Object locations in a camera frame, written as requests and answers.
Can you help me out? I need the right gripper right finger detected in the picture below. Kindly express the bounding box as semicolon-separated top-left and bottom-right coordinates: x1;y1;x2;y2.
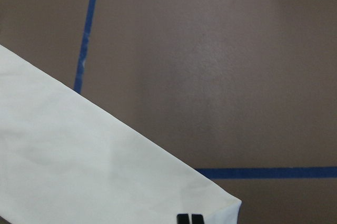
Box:
191;213;205;224

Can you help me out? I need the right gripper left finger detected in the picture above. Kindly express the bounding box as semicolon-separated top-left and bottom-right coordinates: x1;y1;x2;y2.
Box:
176;213;189;224

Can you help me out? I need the cream long-sleeve cat shirt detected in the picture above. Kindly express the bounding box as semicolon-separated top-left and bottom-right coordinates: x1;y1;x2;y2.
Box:
1;47;241;223

